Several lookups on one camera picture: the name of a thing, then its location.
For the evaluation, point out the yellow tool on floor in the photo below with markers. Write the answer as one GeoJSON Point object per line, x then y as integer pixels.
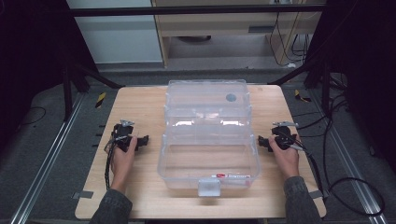
{"type": "Point", "coordinates": [100, 100]}

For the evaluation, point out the person's left hand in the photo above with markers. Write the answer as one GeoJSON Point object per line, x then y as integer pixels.
{"type": "Point", "coordinates": [122, 161]}

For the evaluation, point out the black curtain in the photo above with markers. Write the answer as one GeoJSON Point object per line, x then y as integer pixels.
{"type": "Point", "coordinates": [364, 62]}
{"type": "Point", "coordinates": [31, 46]}

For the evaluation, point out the red white label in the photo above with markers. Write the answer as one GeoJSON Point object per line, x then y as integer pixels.
{"type": "Point", "coordinates": [231, 176]}

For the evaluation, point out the person's right hand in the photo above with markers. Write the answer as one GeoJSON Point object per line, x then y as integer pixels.
{"type": "Point", "coordinates": [285, 161]}

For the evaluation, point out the black metal stand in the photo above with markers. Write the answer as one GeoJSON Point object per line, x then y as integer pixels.
{"type": "Point", "coordinates": [325, 90]}
{"type": "Point", "coordinates": [67, 93]}

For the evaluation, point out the yellow-black tool on floor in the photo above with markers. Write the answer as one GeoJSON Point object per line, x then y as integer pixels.
{"type": "Point", "coordinates": [300, 96]}

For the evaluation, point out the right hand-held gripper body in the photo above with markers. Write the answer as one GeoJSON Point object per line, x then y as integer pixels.
{"type": "Point", "coordinates": [284, 137]}

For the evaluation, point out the clear plastic storage box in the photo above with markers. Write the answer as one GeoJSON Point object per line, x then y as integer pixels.
{"type": "Point", "coordinates": [208, 161]}

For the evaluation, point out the white cabinet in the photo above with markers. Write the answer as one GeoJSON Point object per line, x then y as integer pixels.
{"type": "Point", "coordinates": [118, 37]}

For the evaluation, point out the light wooden desk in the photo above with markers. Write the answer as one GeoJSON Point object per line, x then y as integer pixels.
{"type": "Point", "coordinates": [218, 28]}

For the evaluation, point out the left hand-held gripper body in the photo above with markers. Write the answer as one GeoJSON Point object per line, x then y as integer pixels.
{"type": "Point", "coordinates": [123, 134]}

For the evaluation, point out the grey tape piece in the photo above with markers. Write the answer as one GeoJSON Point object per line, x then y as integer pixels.
{"type": "Point", "coordinates": [82, 194]}
{"type": "Point", "coordinates": [316, 194]}

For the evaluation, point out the round grey sticker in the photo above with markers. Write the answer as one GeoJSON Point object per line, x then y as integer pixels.
{"type": "Point", "coordinates": [230, 97]}

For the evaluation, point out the aluminium floor rail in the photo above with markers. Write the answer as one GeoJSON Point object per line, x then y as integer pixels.
{"type": "Point", "coordinates": [351, 168]}
{"type": "Point", "coordinates": [46, 161]}

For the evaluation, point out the black horizontal frame bar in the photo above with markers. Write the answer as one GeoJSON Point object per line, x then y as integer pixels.
{"type": "Point", "coordinates": [186, 10]}

